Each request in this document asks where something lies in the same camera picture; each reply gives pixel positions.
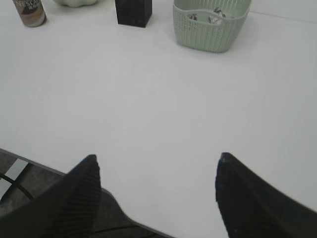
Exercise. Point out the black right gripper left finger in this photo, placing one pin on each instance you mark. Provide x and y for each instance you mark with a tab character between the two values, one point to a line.
67	210

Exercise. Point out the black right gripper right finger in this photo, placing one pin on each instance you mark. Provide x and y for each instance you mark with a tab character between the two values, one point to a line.
252	208

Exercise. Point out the paper with brown strip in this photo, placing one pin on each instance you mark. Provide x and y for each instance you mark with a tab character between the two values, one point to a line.
217	16

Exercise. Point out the brown Nescafe coffee bottle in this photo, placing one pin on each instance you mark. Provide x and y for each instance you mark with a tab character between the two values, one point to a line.
31	12

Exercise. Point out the pale green woven plastic basket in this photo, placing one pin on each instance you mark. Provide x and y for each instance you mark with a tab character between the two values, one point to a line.
200	34

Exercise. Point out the black mesh pen holder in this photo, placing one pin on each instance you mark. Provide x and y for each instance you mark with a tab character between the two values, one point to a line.
134	12

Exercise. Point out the pale green wavy glass bowl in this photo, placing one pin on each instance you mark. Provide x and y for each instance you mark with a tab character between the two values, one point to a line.
75	3

